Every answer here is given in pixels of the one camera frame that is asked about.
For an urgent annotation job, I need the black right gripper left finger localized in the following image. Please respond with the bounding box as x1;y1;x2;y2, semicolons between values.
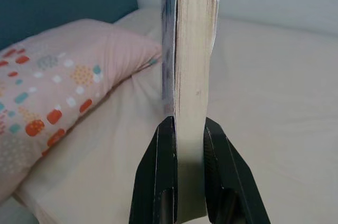
128;116;178;224

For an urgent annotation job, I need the pink patterned pillow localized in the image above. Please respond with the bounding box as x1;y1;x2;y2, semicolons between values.
0;18;163;201

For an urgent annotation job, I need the white blue paperback book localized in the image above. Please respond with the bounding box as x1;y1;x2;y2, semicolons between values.
159;0;221;217

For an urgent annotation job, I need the beige bed sheet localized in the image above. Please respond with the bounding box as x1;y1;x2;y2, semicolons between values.
12;7;338;224

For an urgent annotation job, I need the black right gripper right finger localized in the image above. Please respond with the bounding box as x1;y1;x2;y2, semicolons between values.
202;117;271;224

